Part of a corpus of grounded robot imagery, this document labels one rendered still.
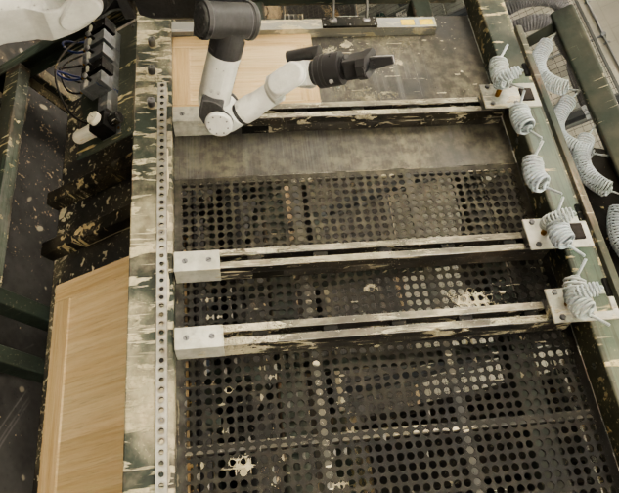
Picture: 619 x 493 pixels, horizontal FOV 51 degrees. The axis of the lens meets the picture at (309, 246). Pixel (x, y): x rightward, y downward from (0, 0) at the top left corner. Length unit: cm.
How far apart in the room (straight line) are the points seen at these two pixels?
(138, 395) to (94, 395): 46
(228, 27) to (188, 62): 65
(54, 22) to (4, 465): 142
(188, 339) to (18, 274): 115
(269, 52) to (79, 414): 135
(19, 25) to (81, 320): 93
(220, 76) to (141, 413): 88
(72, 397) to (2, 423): 37
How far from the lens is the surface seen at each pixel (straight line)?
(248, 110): 185
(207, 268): 180
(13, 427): 255
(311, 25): 246
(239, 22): 174
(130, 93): 225
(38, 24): 205
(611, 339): 192
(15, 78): 291
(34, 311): 247
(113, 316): 220
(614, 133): 271
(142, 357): 174
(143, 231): 191
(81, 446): 215
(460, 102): 226
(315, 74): 176
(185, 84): 228
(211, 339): 171
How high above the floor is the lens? 191
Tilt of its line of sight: 21 degrees down
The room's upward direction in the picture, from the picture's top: 70 degrees clockwise
